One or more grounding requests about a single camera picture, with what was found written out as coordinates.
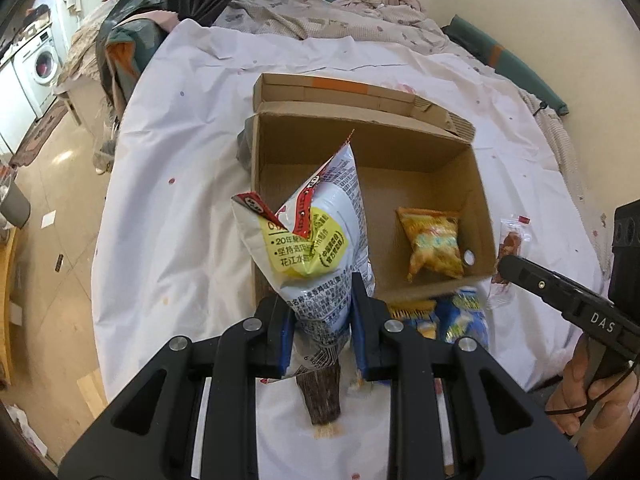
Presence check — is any grey white snack bag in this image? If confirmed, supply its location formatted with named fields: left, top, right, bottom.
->
left=231, top=130, right=377, bottom=386

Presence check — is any cardboard box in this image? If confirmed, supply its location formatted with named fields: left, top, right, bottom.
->
left=236, top=73, right=497, bottom=311

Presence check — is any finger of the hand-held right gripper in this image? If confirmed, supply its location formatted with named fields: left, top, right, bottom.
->
left=499, top=255, right=570, bottom=318

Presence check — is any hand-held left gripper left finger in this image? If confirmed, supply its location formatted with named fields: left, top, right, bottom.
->
left=57, top=295, right=297, bottom=480

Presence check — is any person's right hand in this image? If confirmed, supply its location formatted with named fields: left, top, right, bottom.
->
left=545, top=332, right=640, bottom=438

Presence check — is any floral quilt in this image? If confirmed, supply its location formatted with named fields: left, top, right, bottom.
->
left=215, top=0, right=446, bottom=53

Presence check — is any patterned floor rug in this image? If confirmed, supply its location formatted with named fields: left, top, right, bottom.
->
left=9, top=100, right=69, bottom=167

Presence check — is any white cabinet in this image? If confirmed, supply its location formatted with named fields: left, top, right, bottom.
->
left=0, top=60, right=37, bottom=157

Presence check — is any yellow puffed snack packet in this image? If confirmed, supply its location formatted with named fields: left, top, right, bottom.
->
left=396, top=206, right=465, bottom=283

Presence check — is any grey trash bin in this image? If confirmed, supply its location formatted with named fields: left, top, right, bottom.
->
left=0, top=177, right=32, bottom=229

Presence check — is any dark brown snack packet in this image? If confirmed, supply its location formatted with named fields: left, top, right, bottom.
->
left=296, top=360, right=345, bottom=440

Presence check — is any dark blue snack packet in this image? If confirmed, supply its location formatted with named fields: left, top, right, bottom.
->
left=434, top=287, right=490, bottom=353

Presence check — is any white washing machine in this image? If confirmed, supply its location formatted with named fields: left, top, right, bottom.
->
left=12, top=27, right=64, bottom=117

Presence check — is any white bed sheet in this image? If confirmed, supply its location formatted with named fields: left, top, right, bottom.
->
left=91, top=19, right=608, bottom=480

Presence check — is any thin black cable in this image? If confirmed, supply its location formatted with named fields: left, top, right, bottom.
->
left=544, top=360, right=640, bottom=417

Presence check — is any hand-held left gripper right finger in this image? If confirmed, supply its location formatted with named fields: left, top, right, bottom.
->
left=351, top=272, right=587, bottom=480

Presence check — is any grey orange bag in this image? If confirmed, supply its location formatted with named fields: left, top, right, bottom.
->
left=106, top=16, right=168, bottom=111

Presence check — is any clear packet with red snack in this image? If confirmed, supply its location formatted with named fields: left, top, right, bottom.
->
left=487, top=215, right=532, bottom=309

